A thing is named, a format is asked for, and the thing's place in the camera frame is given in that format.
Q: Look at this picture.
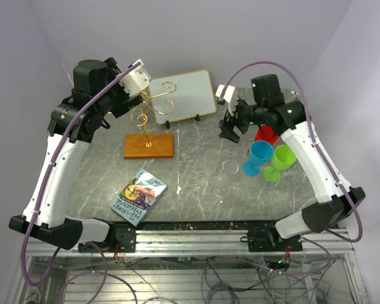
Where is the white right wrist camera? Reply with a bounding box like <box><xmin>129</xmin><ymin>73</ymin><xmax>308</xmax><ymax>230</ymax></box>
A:
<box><xmin>215</xmin><ymin>84</ymin><xmax>238</xmax><ymax>116</ymax></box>

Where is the gold wire glass rack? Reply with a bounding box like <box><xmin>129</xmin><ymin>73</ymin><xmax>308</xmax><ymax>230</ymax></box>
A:
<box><xmin>129</xmin><ymin>81</ymin><xmax>177</xmax><ymax>148</ymax></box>

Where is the aluminium rail frame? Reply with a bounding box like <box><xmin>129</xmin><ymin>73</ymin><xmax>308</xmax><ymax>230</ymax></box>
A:
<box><xmin>15</xmin><ymin>221</ymin><xmax>365</xmax><ymax>304</ymax></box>

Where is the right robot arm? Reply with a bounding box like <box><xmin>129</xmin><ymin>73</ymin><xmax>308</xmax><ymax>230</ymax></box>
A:
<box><xmin>215</xmin><ymin>74</ymin><xmax>365</xmax><ymax>251</ymax></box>

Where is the red plastic goblet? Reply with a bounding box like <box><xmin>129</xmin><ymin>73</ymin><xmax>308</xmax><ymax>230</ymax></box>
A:
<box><xmin>255</xmin><ymin>125</ymin><xmax>279</xmax><ymax>146</ymax></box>

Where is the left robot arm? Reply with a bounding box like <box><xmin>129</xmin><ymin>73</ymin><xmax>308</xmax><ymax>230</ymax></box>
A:
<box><xmin>9</xmin><ymin>58</ymin><xmax>151</xmax><ymax>253</ymax></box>

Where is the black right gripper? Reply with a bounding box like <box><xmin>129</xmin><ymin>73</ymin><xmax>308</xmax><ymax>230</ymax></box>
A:
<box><xmin>219</xmin><ymin>97</ymin><xmax>267</xmax><ymax>143</ymax></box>

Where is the green plastic goblet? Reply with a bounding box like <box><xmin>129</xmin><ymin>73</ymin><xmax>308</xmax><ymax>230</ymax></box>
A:
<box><xmin>263</xmin><ymin>144</ymin><xmax>297</xmax><ymax>182</ymax></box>

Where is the wooden rack base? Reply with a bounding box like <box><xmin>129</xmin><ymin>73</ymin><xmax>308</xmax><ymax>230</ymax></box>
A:
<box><xmin>123</xmin><ymin>133</ymin><xmax>174</xmax><ymax>159</ymax></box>

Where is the blue plastic goblet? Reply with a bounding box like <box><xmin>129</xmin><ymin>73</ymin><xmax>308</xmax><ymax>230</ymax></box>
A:
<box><xmin>243</xmin><ymin>140</ymin><xmax>274</xmax><ymax>177</ymax></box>

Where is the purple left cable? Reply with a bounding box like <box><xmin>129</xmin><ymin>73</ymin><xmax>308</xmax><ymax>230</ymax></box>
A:
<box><xmin>20</xmin><ymin>61</ymin><xmax>145</xmax><ymax>304</ymax></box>

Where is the colourful treehouse book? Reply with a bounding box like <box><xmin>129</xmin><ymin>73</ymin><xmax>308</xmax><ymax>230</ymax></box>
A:
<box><xmin>110</xmin><ymin>169</ymin><xmax>167</xmax><ymax>227</ymax></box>

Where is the clear smooth wine glass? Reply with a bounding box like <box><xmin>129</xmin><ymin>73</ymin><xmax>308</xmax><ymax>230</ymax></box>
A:
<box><xmin>203</xmin><ymin>150</ymin><xmax>239</xmax><ymax>174</ymax></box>

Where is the gold framed whiteboard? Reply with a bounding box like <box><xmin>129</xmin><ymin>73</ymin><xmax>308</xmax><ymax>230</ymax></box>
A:
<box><xmin>149</xmin><ymin>70</ymin><xmax>217</xmax><ymax>125</ymax></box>

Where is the clear wine glass on table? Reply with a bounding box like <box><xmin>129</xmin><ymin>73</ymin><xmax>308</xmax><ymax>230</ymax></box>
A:
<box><xmin>196</xmin><ymin>180</ymin><xmax>231</xmax><ymax>199</ymax></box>

